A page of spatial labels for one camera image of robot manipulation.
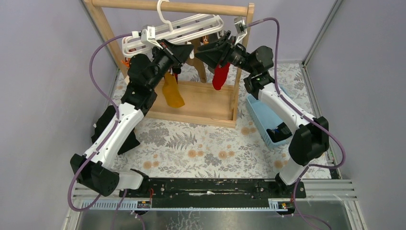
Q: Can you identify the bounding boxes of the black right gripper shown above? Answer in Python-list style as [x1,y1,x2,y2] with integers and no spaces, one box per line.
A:
[194,31,256,75]

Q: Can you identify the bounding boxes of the red snowman sock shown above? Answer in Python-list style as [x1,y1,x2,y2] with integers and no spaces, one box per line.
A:
[212,63,230,91]

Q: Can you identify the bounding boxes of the white plastic sock hanger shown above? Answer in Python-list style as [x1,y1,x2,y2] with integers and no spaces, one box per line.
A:
[122,0,224,58]

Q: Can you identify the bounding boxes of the black sock with blue patch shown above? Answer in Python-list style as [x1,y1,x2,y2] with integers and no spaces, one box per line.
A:
[266,124,292,143]

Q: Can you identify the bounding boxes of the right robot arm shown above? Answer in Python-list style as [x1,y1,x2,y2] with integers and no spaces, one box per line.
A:
[195,33,329,197]

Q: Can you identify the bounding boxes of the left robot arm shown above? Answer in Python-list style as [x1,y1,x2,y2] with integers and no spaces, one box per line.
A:
[70,39,194,197]

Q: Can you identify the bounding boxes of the tan beige sock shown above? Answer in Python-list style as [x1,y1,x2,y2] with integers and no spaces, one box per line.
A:
[186,38,207,83]

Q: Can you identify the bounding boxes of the mustard yellow sock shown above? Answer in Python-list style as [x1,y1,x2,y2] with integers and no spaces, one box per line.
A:
[162,72,185,108]

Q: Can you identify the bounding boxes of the orange clothes peg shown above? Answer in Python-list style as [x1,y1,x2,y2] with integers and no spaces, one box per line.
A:
[122,57,130,69]

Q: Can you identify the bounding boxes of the light blue plastic basket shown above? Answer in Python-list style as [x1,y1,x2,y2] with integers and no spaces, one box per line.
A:
[246,94,292,149]

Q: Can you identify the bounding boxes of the floral patterned table mat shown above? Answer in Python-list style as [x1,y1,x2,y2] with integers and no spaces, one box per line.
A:
[109,63,332,179]

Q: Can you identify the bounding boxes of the black cloth on mat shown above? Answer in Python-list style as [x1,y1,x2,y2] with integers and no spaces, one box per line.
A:
[91,105,141,156]

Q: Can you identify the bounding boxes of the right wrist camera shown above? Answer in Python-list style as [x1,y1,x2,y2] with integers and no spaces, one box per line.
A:
[234,16,248,44]

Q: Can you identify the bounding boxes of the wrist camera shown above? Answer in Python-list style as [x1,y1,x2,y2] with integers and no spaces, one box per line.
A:
[234,16,248,44]
[140,25,156,46]

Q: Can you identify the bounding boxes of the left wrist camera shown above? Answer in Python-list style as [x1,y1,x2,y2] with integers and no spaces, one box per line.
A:
[140,25,156,46]

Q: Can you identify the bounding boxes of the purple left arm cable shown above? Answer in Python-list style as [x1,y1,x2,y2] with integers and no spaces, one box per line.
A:
[68,33,134,213]

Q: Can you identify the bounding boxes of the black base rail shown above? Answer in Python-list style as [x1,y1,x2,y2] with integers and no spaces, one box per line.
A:
[119,178,306,208]

